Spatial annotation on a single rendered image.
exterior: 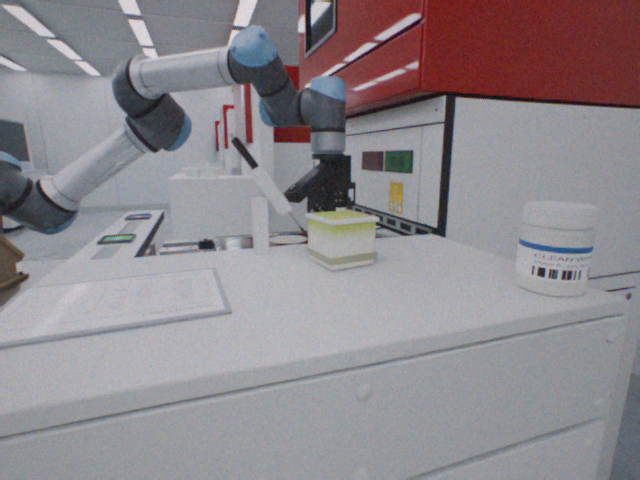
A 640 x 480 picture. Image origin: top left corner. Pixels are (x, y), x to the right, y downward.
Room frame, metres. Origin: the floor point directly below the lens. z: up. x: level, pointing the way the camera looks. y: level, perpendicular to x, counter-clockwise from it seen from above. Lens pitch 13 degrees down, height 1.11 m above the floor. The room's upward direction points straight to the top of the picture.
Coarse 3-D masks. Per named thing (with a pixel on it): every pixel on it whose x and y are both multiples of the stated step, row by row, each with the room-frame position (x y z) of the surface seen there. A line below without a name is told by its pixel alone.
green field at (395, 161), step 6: (390, 156) 0.85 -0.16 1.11; (396, 156) 0.83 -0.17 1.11; (402, 156) 0.80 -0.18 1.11; (408, 156) 0.78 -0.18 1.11; (390, 162) 0.85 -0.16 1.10; (396, 162) 0.83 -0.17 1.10; (402, 162) 0.80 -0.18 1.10; (408, 162) 0.78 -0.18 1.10; (390, 168) 0.85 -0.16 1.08; (396, 168) 0.82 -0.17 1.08; (402, 168) 0.80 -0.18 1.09; (408, 168) 0.78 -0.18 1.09
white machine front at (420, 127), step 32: (448, 96) 0.68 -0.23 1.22; (352, 128) 1.07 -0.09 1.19; (384, 128) 0.89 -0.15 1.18; (416, 128) 0.76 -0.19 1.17; (448, 128) 0.69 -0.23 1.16; (352, 160) 1.07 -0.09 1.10; (384, 160) 0.88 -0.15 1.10; (416, 160) 0.76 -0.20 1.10; (448, 160) 0.69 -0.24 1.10; (352, 192) 1.06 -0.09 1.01; (384, 192) 0.88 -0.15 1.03; (416, 192) 0.75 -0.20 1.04; (448, 192) 0.69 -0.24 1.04; (416, 224) 0.75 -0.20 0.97
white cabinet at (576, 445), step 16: (560, 432) 0.34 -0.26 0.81; (576, 432) 0.34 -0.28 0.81; (592, 432) 0.35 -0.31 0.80; (512, 448) 0.32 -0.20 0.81; (528, 448) 0.32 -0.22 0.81; (544, 448) 0.33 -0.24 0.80; (560, 448) 0.33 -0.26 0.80; (576, 448) 0.34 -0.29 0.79; (592, 448) 0.35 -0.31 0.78; (464, 464) 0.30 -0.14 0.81; (480, 464) 0.30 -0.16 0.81; (496, 464) 0.30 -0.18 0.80; (512, 464) 0.31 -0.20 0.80; (528, 464) 0.32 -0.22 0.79; (544, 464) 0.33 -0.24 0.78; (560, 464) 0.33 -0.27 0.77; (576, 464) 0.34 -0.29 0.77; (592, 464) 0.35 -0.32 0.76
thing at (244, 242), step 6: (288, 234) 0.98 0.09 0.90; (294, 234) 0.97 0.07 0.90; (300, 234) 0.97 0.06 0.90; (222, 240) 0.90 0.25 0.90; (228, 240) 0.90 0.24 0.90; (234, 240) 0.91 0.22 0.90; (240, 240) 0.91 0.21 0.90; (246, 240) 0.91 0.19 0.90; (252, 240) 0.91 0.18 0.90; (306, 240) 0.90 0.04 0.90; (222, 246) 0.84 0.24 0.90; (228, 246) 0.84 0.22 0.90; (234, 246) 0.84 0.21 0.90; (240, 246) 0.84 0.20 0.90; (246, 246) 0.84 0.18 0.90; (252, 246) 0.84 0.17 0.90; (270, 246) 0.84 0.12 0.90
